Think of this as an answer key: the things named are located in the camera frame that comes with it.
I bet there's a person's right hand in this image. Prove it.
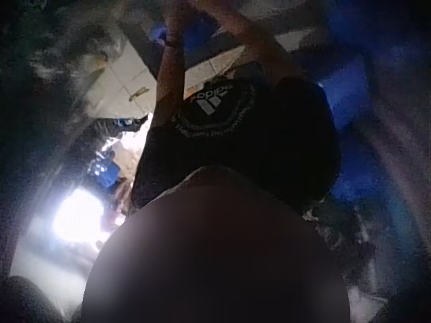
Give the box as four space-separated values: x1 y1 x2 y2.
197 0 240 27

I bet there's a person's left hand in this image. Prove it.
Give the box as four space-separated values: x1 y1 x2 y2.
164 0 193 42

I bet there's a small yellowish floor scrap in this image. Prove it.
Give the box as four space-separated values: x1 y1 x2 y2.
129 86 150 102

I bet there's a blue plastic crate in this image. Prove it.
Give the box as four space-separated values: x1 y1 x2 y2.
86 153 123 191

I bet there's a large blue plastic sheet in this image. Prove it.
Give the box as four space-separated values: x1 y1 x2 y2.
314 6 398 209

